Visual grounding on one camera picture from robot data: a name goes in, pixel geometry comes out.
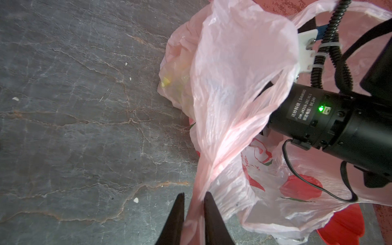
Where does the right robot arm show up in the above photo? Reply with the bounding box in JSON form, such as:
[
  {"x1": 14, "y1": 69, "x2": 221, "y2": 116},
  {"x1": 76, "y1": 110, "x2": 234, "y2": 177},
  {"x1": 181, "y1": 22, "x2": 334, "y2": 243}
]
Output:
[{"x1": 267, "y1": 20, "x2": 392, "y2": 188}]

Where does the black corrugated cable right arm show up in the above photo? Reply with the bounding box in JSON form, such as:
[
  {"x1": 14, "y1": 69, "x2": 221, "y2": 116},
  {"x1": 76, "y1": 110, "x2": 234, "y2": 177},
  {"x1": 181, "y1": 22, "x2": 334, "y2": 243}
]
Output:
[{"x1": 310, "y1": 0, "x2": 354, "y2": 96}]

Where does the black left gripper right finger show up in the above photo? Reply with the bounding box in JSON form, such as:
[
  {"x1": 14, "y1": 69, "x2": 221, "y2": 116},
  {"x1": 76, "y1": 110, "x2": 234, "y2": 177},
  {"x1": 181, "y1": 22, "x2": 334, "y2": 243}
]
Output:
[{"x1": 204, "y1": 192, "x2": 235, "y2": 245}]

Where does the pink printed plastic bag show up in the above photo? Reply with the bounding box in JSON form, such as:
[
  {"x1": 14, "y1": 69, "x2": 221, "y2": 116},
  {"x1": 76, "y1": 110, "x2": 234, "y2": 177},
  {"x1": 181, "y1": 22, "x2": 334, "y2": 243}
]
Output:
[{"x1": 157, "y1": 0, "x2": 392, "y2": 245}]

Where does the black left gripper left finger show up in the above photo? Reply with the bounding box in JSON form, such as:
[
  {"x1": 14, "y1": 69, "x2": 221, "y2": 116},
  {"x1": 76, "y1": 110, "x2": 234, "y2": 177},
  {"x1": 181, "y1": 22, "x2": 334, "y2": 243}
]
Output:
[{"x1": 155, "y1": 193, "x2": 185, "y2": 245}]

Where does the red flower-shaped plate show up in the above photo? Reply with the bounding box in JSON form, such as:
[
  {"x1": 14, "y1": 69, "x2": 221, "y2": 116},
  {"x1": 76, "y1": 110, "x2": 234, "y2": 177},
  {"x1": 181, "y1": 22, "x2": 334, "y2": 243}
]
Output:
[{"x1": 317, "y1": 204, "x2": 365, "y2": 245}]

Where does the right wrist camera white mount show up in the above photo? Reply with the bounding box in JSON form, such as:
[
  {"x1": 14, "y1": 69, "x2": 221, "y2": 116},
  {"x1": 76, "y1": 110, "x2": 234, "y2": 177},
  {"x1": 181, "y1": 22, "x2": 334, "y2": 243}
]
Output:
[{"x1": 298, "y1": 21, "x2": 328, "y2": 74}]

